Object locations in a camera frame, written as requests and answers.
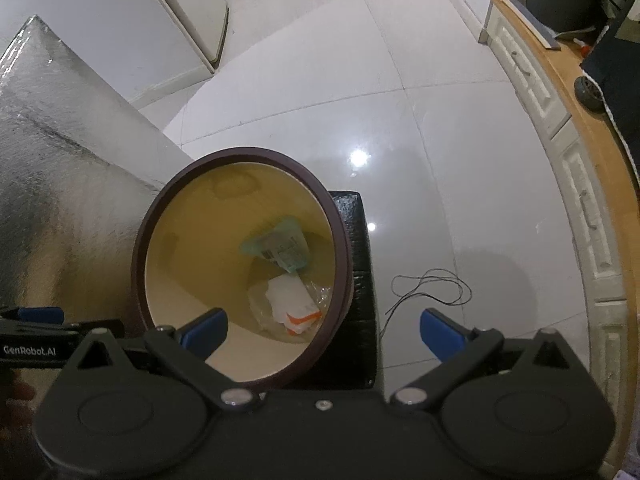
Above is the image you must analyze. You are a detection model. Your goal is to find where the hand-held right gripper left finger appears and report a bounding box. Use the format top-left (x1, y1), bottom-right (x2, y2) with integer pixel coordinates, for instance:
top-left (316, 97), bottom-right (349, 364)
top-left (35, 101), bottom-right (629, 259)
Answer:
top-left (74, 307), bottom-right (263, 413)

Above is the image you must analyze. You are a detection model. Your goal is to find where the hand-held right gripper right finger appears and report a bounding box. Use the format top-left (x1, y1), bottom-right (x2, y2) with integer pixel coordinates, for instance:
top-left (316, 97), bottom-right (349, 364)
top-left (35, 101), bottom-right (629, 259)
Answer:
top-left (389, 308), bottom-right (585, 410)

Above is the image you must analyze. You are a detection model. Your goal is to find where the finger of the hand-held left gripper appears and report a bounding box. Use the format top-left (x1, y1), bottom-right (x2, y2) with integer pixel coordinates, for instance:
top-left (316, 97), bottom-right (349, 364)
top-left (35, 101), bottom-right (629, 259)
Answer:
top-left (0, 308), bottom-right (126, 345)

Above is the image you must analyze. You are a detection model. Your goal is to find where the yellow wicker bin brown rim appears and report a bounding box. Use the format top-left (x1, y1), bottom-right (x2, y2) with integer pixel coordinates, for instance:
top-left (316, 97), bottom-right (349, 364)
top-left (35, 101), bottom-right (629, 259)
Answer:
top-left (131, 146), bottom-right (355, 391)

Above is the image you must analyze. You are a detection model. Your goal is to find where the person's left hand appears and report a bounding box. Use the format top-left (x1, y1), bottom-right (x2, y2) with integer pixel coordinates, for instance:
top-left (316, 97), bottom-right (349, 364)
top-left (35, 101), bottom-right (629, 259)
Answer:
top-left (0, 377), bottom-right (37, 428)

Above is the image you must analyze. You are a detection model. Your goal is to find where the black textured box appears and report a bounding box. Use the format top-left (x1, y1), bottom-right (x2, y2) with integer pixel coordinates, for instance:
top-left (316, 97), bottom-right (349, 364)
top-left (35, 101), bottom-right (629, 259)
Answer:
top-left (325, 190), bottom-right (377, 390)

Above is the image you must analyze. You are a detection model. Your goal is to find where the green packet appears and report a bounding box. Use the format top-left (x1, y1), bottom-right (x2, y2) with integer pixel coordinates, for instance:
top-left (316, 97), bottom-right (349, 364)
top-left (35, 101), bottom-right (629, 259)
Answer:
top-left (240, 215), bottom-right (309, 273)

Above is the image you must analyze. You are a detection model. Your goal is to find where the silver foil covered table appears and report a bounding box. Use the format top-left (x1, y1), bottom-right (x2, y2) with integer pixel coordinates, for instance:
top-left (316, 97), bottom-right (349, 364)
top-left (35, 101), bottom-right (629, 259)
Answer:
top-left (0, 15), bottom-right (202, 342)

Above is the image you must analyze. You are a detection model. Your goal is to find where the white low cabinet wooden top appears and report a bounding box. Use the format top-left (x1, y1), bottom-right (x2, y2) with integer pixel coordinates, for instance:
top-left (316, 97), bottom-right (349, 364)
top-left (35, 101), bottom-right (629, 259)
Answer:
top-left (480, 0), bottom-right (640, 480)

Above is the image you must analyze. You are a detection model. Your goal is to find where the small black wheel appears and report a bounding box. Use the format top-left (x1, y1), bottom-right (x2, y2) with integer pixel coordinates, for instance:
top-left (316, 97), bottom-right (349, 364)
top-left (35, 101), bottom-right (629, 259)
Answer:
top-left (574, 76), bottom-right (608, 112)

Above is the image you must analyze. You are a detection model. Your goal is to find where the black printed cloth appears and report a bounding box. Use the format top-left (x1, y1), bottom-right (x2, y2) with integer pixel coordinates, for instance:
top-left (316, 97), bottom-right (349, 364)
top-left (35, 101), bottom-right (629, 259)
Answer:
top-left (580, 7), bottom-right (640, 161)

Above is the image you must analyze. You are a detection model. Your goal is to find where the grey flat board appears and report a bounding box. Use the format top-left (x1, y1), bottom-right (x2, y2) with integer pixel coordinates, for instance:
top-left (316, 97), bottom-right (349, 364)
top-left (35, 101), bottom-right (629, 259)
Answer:
top-left (505, 0), bottom-right (563, 52)

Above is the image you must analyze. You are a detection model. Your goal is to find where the white refrigerator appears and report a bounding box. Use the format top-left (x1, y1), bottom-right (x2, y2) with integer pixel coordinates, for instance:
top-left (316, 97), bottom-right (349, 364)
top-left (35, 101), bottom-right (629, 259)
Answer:
top-left (135, 0), bottom-right (231, 72)

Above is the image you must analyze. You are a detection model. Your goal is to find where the thin black cable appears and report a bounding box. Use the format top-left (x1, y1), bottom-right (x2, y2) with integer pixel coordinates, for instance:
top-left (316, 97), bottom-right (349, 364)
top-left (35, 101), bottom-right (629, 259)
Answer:
top-left (380, 268), bottom-right (473, 343)

